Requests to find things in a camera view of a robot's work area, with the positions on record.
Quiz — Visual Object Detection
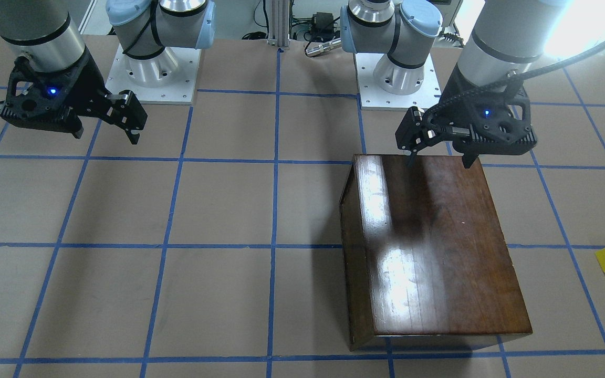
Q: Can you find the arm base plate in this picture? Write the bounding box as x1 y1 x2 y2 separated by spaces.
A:
354 53 442 111
106 46 202 105

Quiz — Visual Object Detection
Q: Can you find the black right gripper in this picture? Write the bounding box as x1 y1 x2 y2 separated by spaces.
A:
0 48 148 144

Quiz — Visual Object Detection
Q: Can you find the dark wooden drawer cabinet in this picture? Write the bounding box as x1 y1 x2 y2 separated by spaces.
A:
339 154 533 350

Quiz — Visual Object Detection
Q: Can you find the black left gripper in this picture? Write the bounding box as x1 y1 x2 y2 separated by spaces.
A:
394 82 537 169

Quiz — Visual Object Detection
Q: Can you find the black power adapter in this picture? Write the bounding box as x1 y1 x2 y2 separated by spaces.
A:
310 12 335 40

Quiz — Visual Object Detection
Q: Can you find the aluminium frame post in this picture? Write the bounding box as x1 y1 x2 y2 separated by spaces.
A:
264 1 292 50

